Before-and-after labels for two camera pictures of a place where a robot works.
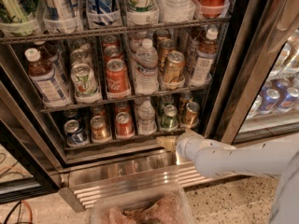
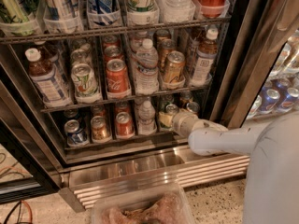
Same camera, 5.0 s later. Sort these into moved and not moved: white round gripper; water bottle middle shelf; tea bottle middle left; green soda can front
Moved: white round gripper
Not moved: water bottle middle shelf; tea bottle middle left; green soda can front
